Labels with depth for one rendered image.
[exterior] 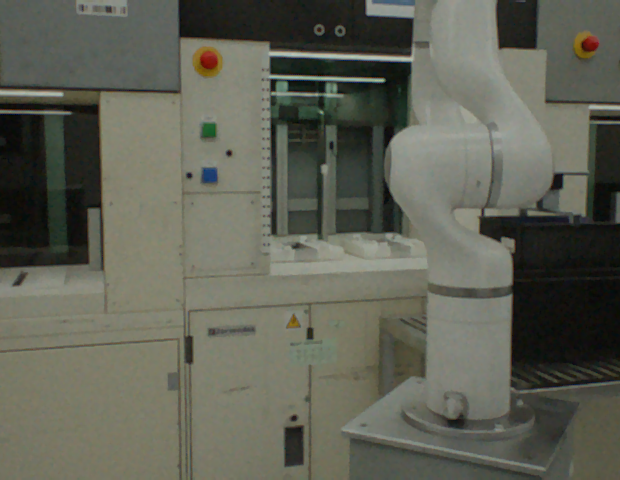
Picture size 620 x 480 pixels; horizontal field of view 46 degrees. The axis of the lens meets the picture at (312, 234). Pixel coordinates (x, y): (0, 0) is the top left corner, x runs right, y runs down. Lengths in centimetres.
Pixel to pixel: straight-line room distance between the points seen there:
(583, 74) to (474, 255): 108
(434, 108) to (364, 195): 136
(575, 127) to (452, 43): 95
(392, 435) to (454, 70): 52
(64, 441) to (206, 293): 44
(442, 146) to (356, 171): 169
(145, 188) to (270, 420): 62
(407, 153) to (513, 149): 14
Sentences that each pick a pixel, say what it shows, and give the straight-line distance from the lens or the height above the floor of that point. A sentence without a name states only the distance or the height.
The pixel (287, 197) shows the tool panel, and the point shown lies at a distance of 255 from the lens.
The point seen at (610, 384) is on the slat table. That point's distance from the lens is 135.
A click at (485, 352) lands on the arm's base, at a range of 104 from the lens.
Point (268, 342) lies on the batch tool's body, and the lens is 171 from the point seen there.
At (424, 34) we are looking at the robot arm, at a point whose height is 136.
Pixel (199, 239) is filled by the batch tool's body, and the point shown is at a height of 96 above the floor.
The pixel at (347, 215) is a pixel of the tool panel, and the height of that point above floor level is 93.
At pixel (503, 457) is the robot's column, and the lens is 99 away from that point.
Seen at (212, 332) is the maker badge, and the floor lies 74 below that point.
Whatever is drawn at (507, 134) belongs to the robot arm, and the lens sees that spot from 103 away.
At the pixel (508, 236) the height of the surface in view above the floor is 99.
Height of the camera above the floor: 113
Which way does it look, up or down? 6 degrees down
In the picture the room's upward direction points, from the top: straight up
